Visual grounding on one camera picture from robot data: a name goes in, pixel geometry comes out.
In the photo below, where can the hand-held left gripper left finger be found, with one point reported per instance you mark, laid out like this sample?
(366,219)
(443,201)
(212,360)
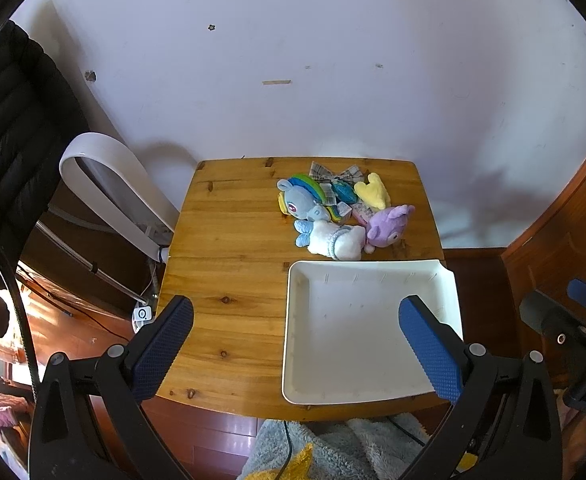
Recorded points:
(165,347)

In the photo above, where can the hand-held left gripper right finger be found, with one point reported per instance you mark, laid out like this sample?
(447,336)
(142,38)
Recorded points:
(430,355)

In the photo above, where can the white plastic tray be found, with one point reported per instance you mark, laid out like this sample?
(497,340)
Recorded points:
(353,330)

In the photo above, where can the purple plush toy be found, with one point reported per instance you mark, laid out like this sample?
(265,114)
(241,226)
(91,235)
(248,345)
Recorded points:
(385,227)

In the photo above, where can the white plush with blue wings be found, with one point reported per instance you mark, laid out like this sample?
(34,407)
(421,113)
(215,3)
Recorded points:
(333,237)

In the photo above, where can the yellow plush toy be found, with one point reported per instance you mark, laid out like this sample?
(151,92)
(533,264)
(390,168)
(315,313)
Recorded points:
(373,191)

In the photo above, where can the grey plaid cloth bow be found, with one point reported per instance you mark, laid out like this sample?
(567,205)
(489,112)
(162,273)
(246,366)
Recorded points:
(350,172)

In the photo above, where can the white power plug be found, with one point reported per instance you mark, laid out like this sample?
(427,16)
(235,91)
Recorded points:
(143,316)

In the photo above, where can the brown wooden door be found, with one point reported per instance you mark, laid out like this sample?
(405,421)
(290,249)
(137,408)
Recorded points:
(573,220)

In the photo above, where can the metal rod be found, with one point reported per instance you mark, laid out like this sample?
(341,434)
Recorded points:
(98,272)

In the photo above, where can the grey fleece blanket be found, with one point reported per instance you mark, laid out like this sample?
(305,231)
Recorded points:
(363,445)

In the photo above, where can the dark wooden cabinet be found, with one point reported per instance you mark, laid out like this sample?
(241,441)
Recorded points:
(73,280)

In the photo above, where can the pink packet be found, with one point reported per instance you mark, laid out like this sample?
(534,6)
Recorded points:
(360,214)

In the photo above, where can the small white box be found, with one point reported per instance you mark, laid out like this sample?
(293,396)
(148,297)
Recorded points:
(343,210)

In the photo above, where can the pink cloth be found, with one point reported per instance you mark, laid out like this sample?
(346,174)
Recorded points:
(3,410)

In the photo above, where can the white curved appliance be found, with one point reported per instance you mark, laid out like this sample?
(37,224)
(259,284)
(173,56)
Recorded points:
(123,170)

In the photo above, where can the blue green round toy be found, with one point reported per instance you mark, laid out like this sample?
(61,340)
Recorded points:
(344,192)

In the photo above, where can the black puffer jacket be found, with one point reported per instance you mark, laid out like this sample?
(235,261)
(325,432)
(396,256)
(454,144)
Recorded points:
(13,125)

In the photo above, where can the beige tape strip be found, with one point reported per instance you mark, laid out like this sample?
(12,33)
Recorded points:
(277,82)

